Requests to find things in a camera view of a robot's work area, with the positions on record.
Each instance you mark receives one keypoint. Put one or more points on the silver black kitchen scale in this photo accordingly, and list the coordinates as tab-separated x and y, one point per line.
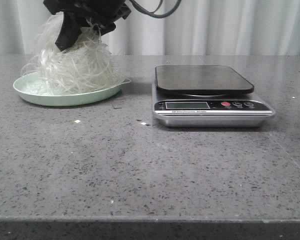
206	96

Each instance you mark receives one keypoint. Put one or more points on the white pleated curtain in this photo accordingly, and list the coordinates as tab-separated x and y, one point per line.
198	27

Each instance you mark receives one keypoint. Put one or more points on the white vermicelli noodle bundle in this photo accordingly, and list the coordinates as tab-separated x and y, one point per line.
85	67

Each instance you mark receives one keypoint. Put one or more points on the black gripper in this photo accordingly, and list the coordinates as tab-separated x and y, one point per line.
79	14

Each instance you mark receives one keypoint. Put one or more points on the light green round plate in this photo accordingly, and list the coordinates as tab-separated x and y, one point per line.
65	98

